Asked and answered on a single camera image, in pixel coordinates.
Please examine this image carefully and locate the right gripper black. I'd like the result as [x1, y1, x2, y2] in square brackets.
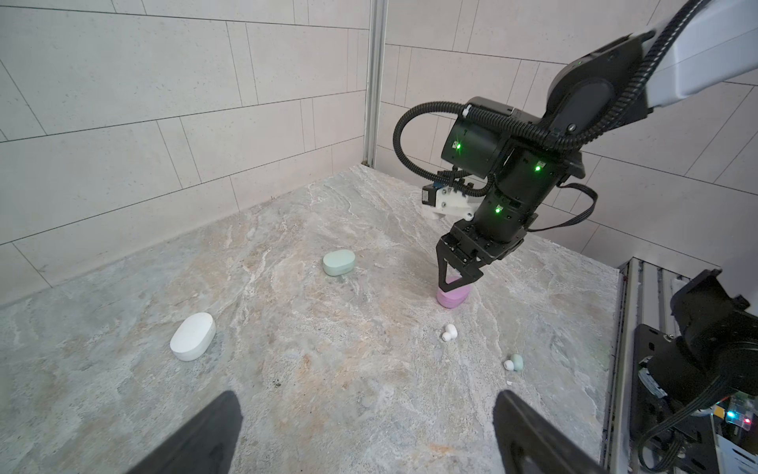
[436, 220, 527, 292]

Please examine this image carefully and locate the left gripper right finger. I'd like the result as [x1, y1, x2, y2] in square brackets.
[493, 390, 607, 474]

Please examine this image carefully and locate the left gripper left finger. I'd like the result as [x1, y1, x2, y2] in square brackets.
[128, 390, 243, 474]

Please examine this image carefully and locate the pink earbud charging case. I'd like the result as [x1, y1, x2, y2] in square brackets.
[436, 284, 472, 309]

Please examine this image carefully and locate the green earbud charging case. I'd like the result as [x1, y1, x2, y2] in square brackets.
[322, 249, 356, 277]

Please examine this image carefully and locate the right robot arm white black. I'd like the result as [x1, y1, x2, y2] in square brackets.
[415, 1, 757, 292]

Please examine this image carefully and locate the white earbud charging case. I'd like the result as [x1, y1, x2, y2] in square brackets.
[170, 312, 216, 361]

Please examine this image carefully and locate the right green circuit board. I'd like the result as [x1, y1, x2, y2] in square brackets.
[709, 396, 758, 474]

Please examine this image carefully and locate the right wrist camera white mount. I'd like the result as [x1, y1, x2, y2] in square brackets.
[422, 184, 478, 221]

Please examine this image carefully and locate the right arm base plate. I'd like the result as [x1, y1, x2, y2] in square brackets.
[630, 270, 757, 473]

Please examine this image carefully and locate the aluminium rail frame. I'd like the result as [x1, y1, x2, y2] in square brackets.
[601, 258, 680, 473]

